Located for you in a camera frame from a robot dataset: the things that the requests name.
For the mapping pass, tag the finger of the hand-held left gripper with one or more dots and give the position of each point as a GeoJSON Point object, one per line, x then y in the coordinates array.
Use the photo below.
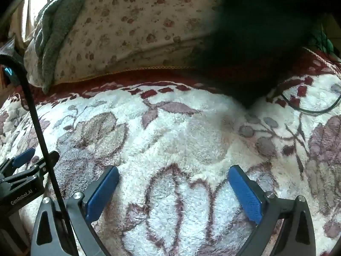
{"type": "Point", "coordinates": [24, 156]}
{"type": "Point", "coordinates": [54, 156]}

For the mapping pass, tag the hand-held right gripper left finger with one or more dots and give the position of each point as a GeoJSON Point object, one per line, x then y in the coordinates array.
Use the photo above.
{"type": "Point", "coordinates": [102, 192]}

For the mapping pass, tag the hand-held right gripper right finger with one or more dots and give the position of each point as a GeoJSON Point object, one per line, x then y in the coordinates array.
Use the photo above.
{"type": "Point", "coordinates": [245, 192]}

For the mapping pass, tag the black pants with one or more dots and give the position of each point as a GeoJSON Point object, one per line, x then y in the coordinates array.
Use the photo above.
{"type": "Point", "coordinates": [253, 32]}

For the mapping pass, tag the white floral fluffy blanket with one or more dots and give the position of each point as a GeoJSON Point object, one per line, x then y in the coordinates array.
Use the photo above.
{"type": "Point", "coordinates": [173, 138]}

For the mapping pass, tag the grey-green knit towel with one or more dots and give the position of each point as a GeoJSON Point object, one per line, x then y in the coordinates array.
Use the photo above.
{"type": "Point", "coordinates": [53, 32]}

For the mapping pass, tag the floral beige pillow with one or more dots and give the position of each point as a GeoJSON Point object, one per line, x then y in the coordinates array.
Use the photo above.
{"type": "Point", "coordinates": [133, 32]}

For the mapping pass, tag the green cloth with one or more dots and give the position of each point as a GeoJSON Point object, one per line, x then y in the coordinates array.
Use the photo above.
{"type": "Point", "coordinates": [323, 40]}

